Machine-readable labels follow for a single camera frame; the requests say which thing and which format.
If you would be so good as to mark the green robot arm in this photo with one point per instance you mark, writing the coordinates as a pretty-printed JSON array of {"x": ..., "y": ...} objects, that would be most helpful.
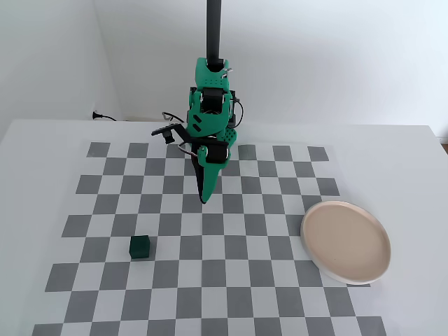
[{"x": 210, "y": 78}]

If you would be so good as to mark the grey white checkerboard mat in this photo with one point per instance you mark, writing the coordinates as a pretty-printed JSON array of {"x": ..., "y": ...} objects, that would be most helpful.
[{"x": 224, "y": 280}]

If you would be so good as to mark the green gripper black motor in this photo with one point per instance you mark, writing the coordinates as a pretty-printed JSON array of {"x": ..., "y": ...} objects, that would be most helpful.
[{"x": 216, "y": 154}]

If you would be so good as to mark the black vertical pole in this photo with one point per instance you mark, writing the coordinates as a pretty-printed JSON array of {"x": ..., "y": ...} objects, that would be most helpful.
[{"x": 214, "y": 31}]

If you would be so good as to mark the dark green dice cube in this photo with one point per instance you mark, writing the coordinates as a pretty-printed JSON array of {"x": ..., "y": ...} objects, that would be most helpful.
[{"x": 140, "y": 248}]

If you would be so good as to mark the black wrist camera board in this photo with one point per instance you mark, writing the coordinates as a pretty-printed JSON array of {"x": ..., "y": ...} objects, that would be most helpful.
[{"x": 168, "y": 131}]

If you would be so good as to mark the beige round plate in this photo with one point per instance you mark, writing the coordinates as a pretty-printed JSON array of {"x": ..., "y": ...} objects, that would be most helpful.
[{"x": 346, "y": 243}]

